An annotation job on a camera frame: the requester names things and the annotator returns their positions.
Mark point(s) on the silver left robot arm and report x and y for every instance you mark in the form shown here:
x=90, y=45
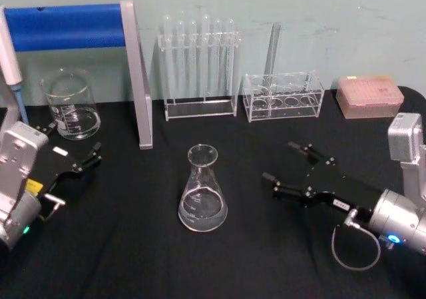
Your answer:
x=16, y=152

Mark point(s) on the clear glass conical flask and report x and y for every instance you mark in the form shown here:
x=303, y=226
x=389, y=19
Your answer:
x=203, y=205

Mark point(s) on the long clear glass tube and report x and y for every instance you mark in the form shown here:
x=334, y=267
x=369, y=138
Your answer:
x=272, y=52

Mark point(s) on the low clear acrylic tube rack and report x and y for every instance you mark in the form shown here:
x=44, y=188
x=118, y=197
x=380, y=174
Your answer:
x=283, y=107

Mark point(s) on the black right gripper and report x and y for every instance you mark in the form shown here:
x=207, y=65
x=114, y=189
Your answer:
x=327, y=185

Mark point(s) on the white pipette with blue tip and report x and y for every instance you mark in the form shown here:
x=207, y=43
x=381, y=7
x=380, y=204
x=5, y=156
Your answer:
x=8, y=56

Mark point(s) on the pink pipette tip box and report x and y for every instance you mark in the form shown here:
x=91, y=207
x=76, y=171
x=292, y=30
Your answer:
x=369, y=96

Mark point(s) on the black table cloth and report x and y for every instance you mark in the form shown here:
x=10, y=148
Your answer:
x=213, y=262

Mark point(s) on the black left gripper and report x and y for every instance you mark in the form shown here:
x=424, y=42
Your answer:
x=63, y=162

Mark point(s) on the blue and grey pipette stand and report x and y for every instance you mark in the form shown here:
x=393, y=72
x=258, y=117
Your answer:
x=66, y=26

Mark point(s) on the tall clear acrylic tube rack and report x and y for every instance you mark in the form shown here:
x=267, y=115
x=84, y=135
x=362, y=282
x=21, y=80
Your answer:
x=199, y=109

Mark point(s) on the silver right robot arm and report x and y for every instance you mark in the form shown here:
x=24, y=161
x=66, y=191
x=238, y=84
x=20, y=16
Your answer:
x=399, y=212

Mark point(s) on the clear plastic test tube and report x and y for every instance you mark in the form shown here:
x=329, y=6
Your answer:
x=229, y=42
x=192, y=42
x=179, y=42
x=206, y=39
x=217, y=42
x=167, y=39

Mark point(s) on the clear glass beaker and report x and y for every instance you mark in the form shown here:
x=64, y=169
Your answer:
x=75, y=112

